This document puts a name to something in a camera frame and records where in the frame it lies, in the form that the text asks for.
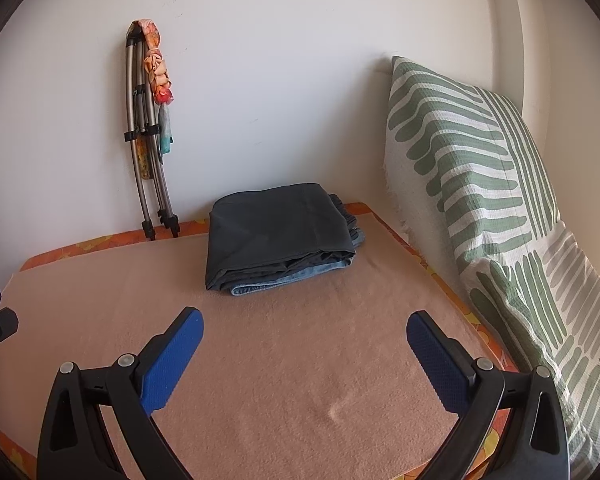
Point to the beige blanket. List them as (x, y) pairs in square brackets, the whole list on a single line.
[(280, 350)]

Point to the green and white patterned pillow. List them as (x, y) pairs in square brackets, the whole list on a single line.
[(460, 160)]

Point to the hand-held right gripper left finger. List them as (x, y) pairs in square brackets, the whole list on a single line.
[(172, 360)]

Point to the folded blue jeans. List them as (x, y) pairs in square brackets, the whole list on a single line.
[(280, 280)]

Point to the colourful patterned cloth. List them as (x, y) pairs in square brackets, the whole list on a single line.
[(156, 67)]

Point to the metal folding frame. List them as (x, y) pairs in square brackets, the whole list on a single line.
[(130, 136)]

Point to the bed with beige sheet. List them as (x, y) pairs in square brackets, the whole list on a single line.
[(80, 247)]

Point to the dark grey pants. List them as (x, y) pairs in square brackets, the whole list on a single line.
[(275, 230)]

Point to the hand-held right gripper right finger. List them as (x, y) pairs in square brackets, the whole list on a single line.
[(437, 360)]

